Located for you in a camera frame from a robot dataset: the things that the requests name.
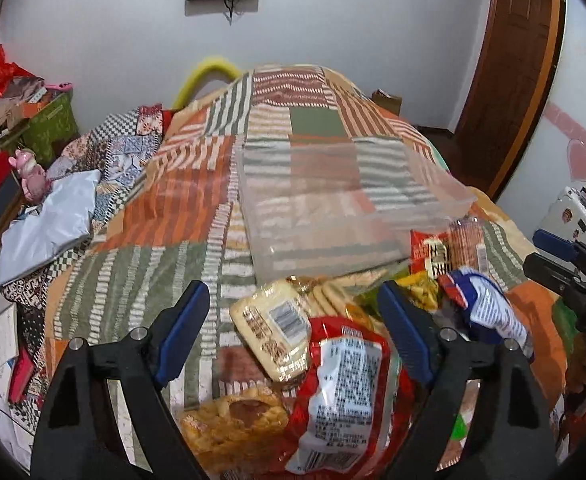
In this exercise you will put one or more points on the blue white snack packet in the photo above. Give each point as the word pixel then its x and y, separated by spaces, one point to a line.
pixel 485 310

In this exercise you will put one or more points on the pink pig toy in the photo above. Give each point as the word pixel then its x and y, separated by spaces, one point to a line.
pixel 33 179

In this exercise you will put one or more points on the red white snack bag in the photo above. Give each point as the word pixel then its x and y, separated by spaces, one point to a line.
pixel 353 408

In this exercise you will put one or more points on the red chinese label snack bag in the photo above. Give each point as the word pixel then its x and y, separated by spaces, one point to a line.
pixel 430 253

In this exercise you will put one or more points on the clear plastic storage bin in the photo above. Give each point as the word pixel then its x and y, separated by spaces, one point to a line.
pixel 325 210

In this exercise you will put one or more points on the golden fried snack pack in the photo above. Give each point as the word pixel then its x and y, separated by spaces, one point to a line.
pixel 235 427

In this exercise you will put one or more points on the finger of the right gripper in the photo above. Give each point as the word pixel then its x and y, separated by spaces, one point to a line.
pixel 571 251
pixel 569 285

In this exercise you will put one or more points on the yellow curved headboard tube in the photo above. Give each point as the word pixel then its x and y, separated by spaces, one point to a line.
pixel 211 68

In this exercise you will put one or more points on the brown wooden door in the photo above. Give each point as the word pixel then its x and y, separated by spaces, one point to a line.
pixel 512 79

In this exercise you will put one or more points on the white plastic mailer bag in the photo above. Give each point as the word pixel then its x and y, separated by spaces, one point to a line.
pixel 62 221

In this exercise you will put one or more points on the clear biscuit roll pack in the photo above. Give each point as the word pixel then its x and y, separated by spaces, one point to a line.
pixel 466 244

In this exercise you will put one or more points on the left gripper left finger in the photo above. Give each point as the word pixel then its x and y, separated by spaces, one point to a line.
pixel 105 416

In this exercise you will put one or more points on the orange label cracker pack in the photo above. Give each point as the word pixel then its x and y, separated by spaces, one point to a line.
pixel 348 295

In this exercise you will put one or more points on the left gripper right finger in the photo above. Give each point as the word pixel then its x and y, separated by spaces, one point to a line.
pixel 482 414

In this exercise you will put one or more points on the patchwork striped bed quilt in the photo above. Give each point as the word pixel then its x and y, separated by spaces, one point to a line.
pixel 183 221

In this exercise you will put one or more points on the brown cardboard box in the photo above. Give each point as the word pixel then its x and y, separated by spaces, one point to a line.
pixel 387 101

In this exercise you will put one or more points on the red plastic bag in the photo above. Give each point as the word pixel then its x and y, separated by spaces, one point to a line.
pixel 9 71

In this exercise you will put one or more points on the green patterned storage box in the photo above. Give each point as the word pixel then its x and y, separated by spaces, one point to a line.
pixel 45 128

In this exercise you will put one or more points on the checkered patterned blanket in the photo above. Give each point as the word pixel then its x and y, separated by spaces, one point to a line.
pixel 119 149

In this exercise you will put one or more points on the pale barcode cracker pack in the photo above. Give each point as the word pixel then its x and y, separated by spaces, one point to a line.
pixel 274 323

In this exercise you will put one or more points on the yellow mixed nuts snack bag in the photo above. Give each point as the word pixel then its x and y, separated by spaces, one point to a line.
pixel 421 290

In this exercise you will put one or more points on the white sticker covered suitcase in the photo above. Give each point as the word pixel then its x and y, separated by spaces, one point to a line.
pixel 566 217

